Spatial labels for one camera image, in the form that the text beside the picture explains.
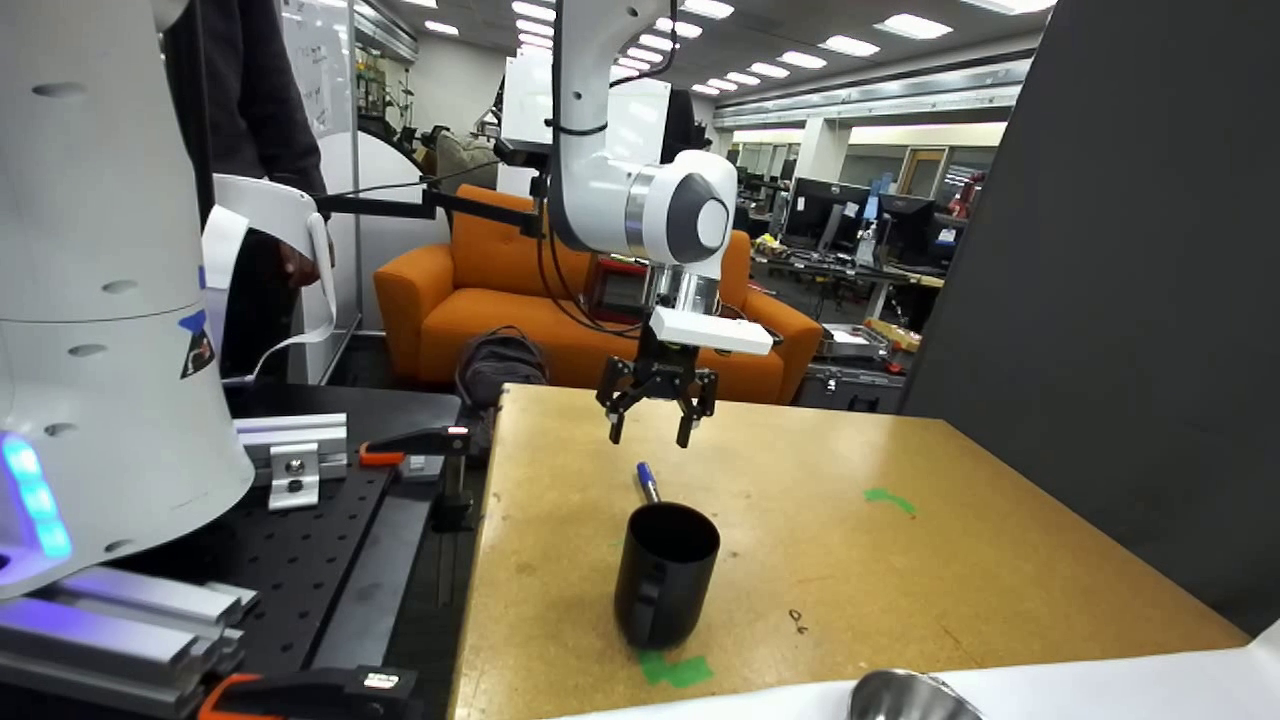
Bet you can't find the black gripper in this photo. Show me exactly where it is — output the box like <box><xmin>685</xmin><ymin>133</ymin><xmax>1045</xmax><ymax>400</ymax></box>
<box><xmin>595</xmin><ymin>346</ymin><xmax>720</xmax><ymax>447</ymax></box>

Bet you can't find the blue capped marker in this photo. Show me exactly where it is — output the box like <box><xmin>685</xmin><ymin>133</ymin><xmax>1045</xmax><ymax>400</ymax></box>
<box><xmin>634</xmin><ymin>461</ymin><xmax>658</xmax><ymax>504</ymax></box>

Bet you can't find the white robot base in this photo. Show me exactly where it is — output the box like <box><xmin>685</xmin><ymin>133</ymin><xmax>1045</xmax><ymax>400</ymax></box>
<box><xmin>0</xmin><ymin>0</ymin><xmax>250</xmax><ymax>602</ymax></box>

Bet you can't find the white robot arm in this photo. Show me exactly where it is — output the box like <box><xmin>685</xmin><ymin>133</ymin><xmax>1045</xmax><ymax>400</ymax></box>
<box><xmin>546</xmin><ymin>0</ymin><xmax>749</xmax><ymax>443</ymax></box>

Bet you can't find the black cup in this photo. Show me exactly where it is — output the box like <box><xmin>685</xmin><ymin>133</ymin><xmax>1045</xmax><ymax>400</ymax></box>
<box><xmin>610</xmin><ymin>504</ymin><xmax>720</xmax><ymax>650</ymax></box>

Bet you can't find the black backpack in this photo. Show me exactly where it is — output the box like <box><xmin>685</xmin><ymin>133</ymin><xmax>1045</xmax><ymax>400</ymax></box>
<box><xmin>457</xmin><ymin>327</ymin><xmax>546</xmax><ymax>412</ymax></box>

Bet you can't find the orange sofa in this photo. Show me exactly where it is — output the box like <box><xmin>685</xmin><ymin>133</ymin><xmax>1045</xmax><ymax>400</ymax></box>
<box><xmin>371</xmin><ymin>214</ymin><xmax>825</xmax><ymax>405</ymax></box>

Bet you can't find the small steel pot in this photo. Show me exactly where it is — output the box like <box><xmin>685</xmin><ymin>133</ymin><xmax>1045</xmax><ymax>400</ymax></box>
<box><xmin>849</xmin><ymin>667</ymin><xmax>982</xmax><ymax>720</ymax></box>

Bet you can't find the dark grey partition panel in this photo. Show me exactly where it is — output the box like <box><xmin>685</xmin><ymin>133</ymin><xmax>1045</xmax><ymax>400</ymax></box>
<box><xmin>902</xmin><ymin>0</ymin><xmax>1280</xmax><ymax>632</ymax></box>

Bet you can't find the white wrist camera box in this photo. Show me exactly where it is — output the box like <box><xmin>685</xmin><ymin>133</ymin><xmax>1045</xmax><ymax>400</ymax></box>
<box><xmin>649</xmin><ymin>309</ymin><xmax>773</xmax><ymax>356</ymax></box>

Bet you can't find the aluminium bracket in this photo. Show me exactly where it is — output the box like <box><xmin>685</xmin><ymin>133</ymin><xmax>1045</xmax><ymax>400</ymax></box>
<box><xmin>236</xmin><ymin>412</ymin><xmax>349</xmax><ymax>513</ymax></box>

